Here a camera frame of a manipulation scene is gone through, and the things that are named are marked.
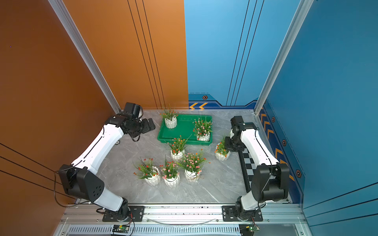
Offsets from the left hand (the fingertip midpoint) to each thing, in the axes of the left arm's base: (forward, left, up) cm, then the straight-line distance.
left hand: (150, 126), depth 83 cm
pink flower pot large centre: (-20, -25, -6) cm, 32 cm away
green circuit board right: (-46, -52, -23) cm, 73 cm away
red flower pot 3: (-22, 0, -13) cm, 25 cm away
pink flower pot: (+3, -30, -7) cm, 31 cm away
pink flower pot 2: (-26, -14, -8) cm, 30 cm away
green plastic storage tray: (+17, -18, -24) cm, 34 cm away
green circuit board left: (-46, +10, -23) cm, 53 cm away
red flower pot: (+18, -8, -13) cm, 24 cm away
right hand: (-9, -46, -9) cm, 47 cm away
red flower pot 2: (-7, -16, -9) cm, 19 cm away
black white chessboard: (-16, -57, -17) cm, 62 cm away
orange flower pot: (-13, -40, -6) cm, 43 cm away
